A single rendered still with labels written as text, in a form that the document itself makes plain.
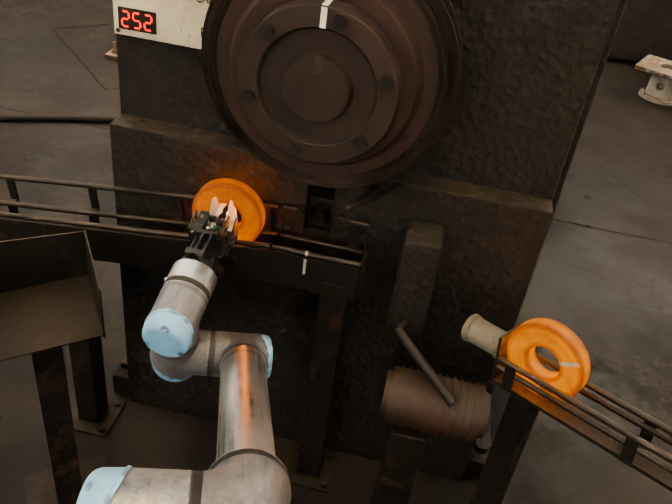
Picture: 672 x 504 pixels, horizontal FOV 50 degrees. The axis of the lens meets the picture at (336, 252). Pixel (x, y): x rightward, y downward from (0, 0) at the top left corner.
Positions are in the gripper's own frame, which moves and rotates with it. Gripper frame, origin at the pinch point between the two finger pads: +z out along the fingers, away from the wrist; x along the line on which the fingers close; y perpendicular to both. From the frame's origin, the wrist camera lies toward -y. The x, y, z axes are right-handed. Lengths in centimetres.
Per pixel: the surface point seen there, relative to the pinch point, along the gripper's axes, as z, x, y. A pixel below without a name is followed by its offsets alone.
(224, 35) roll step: 4.9, -0.5, 39.1
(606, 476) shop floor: -2, -106, -80
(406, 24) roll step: 6, -32, 46
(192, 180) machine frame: 5.7, 10.3, -0.5
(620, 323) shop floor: 68, -119, -100
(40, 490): -48, 38, -65
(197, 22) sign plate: 18.3, 10.2, 31.4
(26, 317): -32.5, 31.9, -7.8
